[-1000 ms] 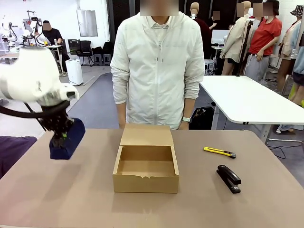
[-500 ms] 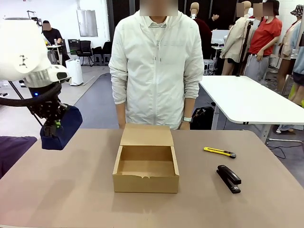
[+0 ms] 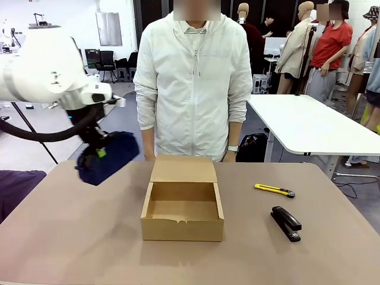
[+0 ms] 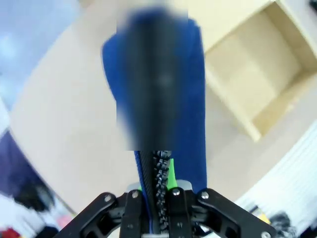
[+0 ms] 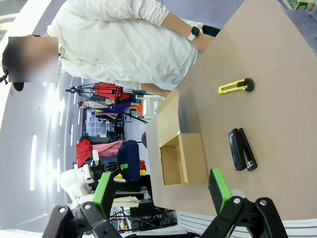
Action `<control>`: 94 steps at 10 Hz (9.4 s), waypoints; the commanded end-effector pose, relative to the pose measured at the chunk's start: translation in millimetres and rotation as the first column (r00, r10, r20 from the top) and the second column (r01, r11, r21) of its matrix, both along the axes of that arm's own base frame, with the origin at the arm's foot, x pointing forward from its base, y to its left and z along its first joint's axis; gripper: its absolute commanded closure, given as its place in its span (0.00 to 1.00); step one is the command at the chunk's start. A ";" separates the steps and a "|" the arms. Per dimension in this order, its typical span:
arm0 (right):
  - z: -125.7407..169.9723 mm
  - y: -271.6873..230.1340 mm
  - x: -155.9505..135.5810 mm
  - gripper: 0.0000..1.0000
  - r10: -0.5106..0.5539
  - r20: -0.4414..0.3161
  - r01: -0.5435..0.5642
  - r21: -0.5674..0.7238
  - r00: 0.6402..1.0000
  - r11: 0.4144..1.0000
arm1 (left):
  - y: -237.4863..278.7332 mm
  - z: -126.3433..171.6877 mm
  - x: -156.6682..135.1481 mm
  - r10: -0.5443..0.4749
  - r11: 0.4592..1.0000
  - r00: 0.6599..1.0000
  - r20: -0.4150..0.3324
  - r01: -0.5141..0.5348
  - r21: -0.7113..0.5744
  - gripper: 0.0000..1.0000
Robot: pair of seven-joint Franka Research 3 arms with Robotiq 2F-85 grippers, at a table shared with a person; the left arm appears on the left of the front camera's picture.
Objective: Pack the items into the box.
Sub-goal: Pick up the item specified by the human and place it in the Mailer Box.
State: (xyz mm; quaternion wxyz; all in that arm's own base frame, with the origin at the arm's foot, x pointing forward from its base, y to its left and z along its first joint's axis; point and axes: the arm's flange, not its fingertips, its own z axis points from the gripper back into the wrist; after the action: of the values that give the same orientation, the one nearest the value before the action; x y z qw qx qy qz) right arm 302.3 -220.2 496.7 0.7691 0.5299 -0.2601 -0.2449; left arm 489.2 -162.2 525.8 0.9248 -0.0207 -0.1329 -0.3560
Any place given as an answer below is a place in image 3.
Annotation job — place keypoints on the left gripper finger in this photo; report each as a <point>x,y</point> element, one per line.
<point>101,152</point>
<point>83,162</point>

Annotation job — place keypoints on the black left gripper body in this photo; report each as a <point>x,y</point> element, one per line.
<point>90,130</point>

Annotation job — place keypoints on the navy blue fabric bag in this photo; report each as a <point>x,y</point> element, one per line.
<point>118,157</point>

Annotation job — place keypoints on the brown cardboard box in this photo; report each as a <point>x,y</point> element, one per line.
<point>181,228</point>

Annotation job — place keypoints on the black stapler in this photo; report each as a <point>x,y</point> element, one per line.
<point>286,221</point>

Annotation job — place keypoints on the person's right forearm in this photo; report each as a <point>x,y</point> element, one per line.
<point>148,139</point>

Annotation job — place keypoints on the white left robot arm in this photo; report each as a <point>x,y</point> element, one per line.
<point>44,68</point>

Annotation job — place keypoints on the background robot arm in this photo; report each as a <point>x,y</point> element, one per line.
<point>9,38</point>

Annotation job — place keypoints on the person's left forearm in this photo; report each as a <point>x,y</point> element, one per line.
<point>235,133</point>

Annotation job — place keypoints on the person's right hand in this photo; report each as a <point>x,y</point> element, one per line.
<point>150,155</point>

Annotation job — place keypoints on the person's left hand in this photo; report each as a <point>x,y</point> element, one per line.
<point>230,157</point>

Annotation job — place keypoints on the black stand legs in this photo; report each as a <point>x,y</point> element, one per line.
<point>32,130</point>

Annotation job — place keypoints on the black office chair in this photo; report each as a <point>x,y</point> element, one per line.
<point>106,60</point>

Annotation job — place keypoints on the purple cloth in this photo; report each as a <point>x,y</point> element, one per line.
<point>15,193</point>

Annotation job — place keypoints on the person in white jacket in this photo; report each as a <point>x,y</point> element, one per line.
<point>193,89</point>

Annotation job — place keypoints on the silver wristwatch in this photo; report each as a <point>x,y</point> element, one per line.
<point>233,148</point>

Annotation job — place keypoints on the black bag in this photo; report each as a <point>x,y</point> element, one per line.
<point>252,148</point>

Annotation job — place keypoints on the yellow utility knife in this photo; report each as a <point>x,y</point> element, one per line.
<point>268,188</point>

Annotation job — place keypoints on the white computer case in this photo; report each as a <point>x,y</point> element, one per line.
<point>260,83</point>

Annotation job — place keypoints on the mannequin in dark red garment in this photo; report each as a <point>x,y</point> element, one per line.
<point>250,38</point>

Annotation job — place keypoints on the white desk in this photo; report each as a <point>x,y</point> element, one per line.
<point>297,124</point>

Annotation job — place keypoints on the white monitor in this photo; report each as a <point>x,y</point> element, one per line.
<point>274,46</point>

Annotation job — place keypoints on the person in black clothes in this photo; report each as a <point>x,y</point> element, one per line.
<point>268,28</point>

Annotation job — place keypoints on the mannequin in beige coat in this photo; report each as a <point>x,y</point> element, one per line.
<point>294,50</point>

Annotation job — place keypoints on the person in red shirt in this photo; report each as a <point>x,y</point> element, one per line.
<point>329,44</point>

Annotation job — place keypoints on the neon yellow object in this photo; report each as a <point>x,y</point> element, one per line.
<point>366,117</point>

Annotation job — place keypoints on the mannequin with bucket hat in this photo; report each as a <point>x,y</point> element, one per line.
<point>365,47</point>

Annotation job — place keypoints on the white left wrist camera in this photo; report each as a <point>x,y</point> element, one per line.
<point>119,101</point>

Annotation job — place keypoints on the grey wall panel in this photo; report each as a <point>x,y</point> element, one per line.
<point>109,29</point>

